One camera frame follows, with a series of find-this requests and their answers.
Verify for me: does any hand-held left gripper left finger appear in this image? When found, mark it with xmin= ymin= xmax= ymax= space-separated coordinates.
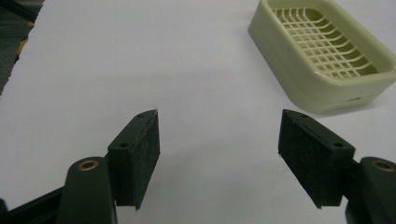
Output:
xmin=55 ymin=108 xmax=162 ymax=224

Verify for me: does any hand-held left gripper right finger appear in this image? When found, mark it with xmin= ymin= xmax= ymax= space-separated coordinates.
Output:
xmin=277 ymin=108 xmax=396 ymax=224

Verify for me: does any cream plastic soap dish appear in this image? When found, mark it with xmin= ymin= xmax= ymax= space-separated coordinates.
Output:
xmin=247 ymin=0 xmax=396 ymax=114

